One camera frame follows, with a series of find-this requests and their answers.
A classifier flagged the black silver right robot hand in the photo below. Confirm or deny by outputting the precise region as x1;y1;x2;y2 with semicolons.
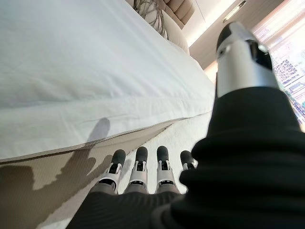
66;21;305;229

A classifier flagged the white duvet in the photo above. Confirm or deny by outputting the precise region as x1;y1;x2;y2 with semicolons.
0;0;216;163

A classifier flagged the large bright window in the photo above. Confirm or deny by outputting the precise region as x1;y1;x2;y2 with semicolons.
252;0;305;134

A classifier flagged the beige pillow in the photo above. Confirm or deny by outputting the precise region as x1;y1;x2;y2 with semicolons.
142;9;191;55

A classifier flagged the woven fringed grey cushion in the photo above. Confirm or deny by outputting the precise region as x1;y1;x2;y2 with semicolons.
132;0;170;40

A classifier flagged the beige woven bedspread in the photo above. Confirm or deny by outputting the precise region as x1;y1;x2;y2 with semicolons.
0;119;174;229

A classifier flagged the long metal wall fixture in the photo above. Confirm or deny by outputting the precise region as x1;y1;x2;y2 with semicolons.
222;0;246;24

